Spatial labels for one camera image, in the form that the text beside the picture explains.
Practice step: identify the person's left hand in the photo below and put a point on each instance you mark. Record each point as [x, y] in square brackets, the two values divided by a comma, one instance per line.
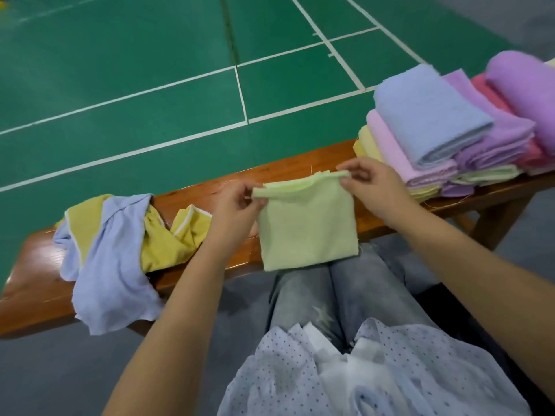
[230, 216]

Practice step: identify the person's right hand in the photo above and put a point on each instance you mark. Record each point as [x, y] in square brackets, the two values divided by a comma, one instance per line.
[381, 190]

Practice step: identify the light pink towel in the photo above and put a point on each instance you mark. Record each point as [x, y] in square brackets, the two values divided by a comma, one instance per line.
[399, 160]

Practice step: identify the yellow white striped cloth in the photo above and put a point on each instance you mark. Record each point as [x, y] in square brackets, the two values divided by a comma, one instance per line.
[189, 225]

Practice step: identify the pale yellow towel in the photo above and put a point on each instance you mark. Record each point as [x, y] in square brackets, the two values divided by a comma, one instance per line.
[358, 150]
[373, 144]

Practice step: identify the yellow green towel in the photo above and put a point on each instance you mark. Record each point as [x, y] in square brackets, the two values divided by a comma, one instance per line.
[308, 225]

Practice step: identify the white blue towel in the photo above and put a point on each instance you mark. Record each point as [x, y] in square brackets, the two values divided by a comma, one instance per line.
[429, 112]

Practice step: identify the light green striped towel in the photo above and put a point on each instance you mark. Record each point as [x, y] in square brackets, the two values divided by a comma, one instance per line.
[486, 175]

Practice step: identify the light blue towel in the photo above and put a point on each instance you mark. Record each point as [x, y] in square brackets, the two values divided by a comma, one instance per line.
[108, 273]

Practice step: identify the person's right forearm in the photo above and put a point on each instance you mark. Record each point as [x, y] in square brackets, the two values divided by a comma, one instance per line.
[486, 281]

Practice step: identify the person's left forearm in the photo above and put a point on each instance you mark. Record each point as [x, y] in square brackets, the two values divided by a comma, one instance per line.
[169, 342]

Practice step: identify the person's grey trousers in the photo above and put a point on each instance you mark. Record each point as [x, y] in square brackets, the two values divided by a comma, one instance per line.
[347, 290]

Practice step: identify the brown wooden bench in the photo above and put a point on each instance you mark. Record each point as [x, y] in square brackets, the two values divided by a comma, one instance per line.
[208, 195]

